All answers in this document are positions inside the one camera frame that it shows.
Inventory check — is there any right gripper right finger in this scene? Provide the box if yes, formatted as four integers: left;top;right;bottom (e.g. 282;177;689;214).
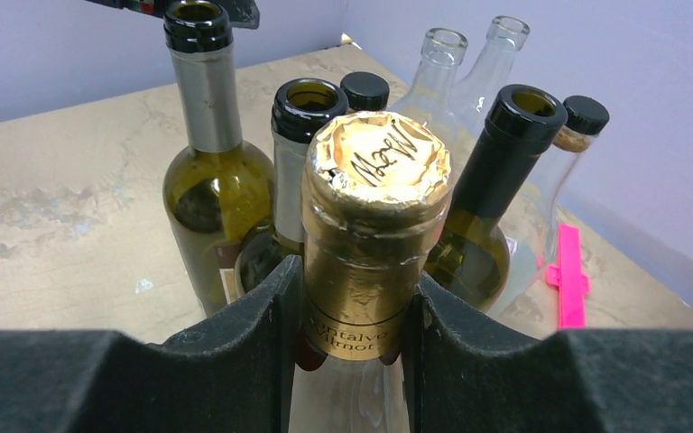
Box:
402;276;693;432

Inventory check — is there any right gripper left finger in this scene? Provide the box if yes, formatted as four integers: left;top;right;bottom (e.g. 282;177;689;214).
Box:
0;256;301;432

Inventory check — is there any pink plastic clip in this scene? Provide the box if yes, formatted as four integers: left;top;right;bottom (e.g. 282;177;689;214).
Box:
545;223;590;329

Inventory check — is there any dark bottle silver cap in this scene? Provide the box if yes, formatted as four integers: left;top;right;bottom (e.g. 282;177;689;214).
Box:
235;78;348;294

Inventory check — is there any clear bottle black cap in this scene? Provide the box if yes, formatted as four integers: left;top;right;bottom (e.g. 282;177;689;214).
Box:
487;95;610;318

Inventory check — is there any gold foil wine bottle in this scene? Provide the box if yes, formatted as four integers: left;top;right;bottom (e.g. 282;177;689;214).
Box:
289;111;452;432

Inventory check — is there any dark green wine bottle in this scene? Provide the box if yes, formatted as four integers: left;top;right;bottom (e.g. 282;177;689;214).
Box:
424;84;568;312

